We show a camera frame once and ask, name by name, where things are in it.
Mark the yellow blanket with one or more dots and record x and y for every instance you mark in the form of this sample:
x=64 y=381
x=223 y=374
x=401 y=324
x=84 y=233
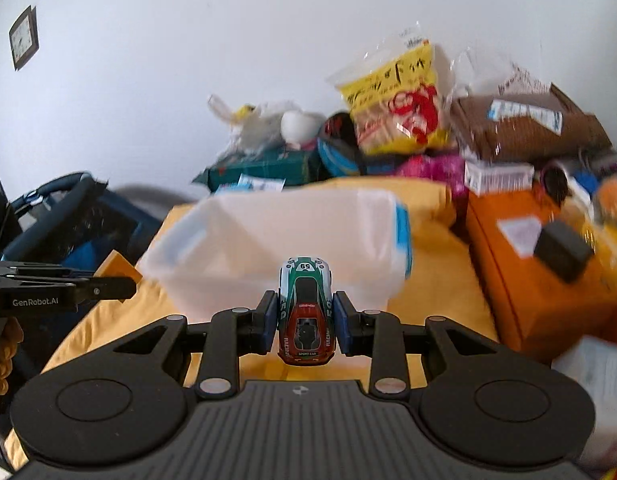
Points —
x=133 y=305

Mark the blue stroller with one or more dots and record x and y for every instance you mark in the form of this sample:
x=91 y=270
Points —
x=73 y=220

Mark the white plastic bag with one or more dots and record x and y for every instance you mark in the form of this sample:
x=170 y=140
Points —
x=248 y=127

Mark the dark framed wall clock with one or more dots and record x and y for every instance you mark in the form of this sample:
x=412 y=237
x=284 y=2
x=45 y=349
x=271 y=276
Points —
x=23 y=37

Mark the orange box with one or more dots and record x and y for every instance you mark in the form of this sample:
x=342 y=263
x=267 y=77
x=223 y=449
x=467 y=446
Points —
x=518 y=280

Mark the yellow snack bag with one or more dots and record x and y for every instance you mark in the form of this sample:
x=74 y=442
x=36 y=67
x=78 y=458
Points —
x=393 y=100

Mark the white paper sheet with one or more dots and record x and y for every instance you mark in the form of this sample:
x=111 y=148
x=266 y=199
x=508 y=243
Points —
x=593 y=385

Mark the red and green toy car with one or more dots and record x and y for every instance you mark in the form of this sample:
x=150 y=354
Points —
x=306 y=310

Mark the blue round tin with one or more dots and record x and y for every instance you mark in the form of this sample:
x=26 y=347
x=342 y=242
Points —
x=338 y=150

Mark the brown wrapped package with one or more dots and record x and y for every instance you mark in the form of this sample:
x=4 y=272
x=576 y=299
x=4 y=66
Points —
x=528 y=120

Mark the green box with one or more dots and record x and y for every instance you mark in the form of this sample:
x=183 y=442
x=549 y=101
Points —
x=268 y=165

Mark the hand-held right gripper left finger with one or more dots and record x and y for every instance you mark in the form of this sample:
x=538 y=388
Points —
x=271 y=321

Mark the white ball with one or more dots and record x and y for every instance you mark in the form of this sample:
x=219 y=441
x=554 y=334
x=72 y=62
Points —
x=301 y=126

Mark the white plastic storage bin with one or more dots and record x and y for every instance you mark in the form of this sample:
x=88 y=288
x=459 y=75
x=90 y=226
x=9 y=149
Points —
x=268 y=240

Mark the person's left hand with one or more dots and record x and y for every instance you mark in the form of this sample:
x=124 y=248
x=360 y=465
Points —
x=3 y=355

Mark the dark grey block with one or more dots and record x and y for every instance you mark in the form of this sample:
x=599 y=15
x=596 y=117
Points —
x=563 y=252

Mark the pink bag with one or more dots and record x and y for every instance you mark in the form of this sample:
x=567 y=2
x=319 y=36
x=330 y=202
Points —
x=433 y=177

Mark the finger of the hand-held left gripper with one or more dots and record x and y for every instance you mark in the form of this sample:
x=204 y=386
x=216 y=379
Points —
x=108 y=287

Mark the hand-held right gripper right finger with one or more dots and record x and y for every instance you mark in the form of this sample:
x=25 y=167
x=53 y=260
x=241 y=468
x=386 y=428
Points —
x=342 y=322

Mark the white labelled box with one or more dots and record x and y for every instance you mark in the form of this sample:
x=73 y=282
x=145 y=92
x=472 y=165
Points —
x=498 y=177

